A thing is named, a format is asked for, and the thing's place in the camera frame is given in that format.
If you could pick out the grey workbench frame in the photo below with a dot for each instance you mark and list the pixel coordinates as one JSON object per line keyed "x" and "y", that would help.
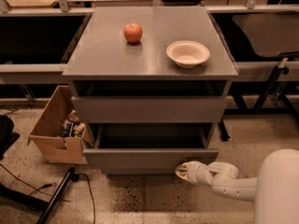
{"x": 36, "y": 43}
{"x": 251, "y": 66}

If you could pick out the grey top drawer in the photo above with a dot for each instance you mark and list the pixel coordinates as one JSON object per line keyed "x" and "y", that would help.
{"x": 149, "y": 110}

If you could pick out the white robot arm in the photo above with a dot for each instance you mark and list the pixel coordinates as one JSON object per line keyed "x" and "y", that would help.
{"x": 274, "y": 191}

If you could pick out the dark grey chair seat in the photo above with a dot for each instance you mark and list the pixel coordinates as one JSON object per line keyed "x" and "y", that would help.
{"x": 270, "y": 34}

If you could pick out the grey drawer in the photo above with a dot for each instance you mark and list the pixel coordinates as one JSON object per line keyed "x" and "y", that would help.
{"x": 149, "y": 110}
{"x": 148, "y": 149}

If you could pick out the grey drawer cabinet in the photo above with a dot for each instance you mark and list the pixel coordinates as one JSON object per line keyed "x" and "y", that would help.
{"x": 104, "y": 64}

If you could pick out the black chair base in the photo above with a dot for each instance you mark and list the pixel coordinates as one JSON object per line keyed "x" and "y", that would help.
{"x": 7, "y": 135}

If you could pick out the white paper bowl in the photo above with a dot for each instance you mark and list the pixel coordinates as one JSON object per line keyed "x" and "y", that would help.
{"x": 187, "y": 54}

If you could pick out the red apple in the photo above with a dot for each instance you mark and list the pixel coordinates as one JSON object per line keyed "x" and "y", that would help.
{"x": 132, "y": 32}

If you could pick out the right grey workbench frame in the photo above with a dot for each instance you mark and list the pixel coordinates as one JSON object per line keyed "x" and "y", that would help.
{"x": 251, "y": 66}

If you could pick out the black floor stand leg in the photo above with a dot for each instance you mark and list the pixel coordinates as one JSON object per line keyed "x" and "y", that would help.
{"x": 56, "y": 196}

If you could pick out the cardboard box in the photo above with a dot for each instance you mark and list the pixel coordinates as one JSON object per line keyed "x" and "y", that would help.
{"x": 48, "y": 133}

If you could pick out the left grey workbench frame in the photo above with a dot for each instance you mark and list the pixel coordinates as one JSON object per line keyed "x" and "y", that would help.
{"x": 36, "y": 43}

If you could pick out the clutter items in box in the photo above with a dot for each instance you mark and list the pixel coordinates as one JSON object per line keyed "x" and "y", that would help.
{"x": 72, "y": 125}

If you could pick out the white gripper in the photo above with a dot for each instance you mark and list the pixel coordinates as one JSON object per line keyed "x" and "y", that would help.
{"x": 196, "y": 172}

